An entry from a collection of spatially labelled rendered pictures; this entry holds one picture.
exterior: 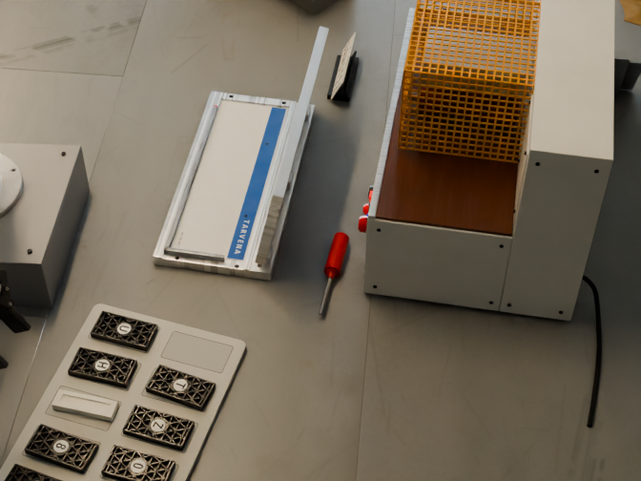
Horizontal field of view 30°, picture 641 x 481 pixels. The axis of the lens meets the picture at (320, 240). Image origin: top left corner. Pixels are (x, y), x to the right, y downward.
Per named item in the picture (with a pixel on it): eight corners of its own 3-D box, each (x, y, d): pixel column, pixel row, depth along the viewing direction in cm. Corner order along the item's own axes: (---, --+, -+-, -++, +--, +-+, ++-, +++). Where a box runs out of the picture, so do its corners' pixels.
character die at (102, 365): (80, 350, 194) (79, 346, 193) (137, 364, 192) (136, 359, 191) (69, 374, 190) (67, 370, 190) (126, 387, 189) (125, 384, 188)
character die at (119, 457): (114, 449, 181) (113, 444, 180) (175, 465, 179) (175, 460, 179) (101, 475, 178) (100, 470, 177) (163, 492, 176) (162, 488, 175)
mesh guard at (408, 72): (413, 61, 212) (420, -16, 200) (528, 74, 210) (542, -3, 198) (397, 148, 197) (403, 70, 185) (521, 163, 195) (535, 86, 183)
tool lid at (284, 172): (320, 26, 219) (329, 28, 219) (299, 100, 233) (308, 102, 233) (272, 195, 190) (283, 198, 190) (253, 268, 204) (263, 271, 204)
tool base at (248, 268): (212, 99, 237) (211, 85, 234) (315, 112, 235) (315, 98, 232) (154, 264, 208) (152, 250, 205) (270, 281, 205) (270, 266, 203)
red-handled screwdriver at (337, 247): (334, 240, 212) (334, 229, 210) (349, 242, 211) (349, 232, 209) (311, 318, 200) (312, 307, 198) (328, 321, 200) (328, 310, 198)
